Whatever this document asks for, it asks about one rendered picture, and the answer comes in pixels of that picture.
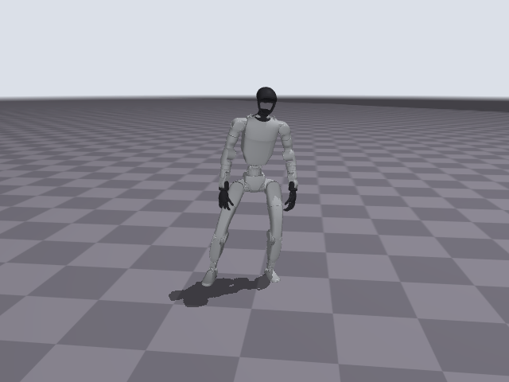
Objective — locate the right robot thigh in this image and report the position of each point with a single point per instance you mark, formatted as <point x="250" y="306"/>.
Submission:
<point x="235" y="193"/>

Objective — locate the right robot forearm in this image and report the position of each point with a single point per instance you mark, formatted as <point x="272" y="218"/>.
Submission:
<point x="225" y="168"/>

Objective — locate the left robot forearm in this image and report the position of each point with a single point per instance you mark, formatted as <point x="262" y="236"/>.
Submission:
<point x="292" y="172"/>

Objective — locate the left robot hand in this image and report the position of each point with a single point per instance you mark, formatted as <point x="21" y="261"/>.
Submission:
<point x="292" y="197"/>

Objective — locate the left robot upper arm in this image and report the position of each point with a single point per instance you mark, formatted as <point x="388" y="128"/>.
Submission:
<point x="286" y="138"/>

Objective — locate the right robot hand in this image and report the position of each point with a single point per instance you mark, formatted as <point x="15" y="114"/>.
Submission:
<point x="223" y="196"/>

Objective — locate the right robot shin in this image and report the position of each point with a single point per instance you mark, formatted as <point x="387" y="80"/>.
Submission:
<point x="216" y="250"/>

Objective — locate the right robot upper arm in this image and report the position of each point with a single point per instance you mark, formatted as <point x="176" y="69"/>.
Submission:
<point x="237" y="125"/>

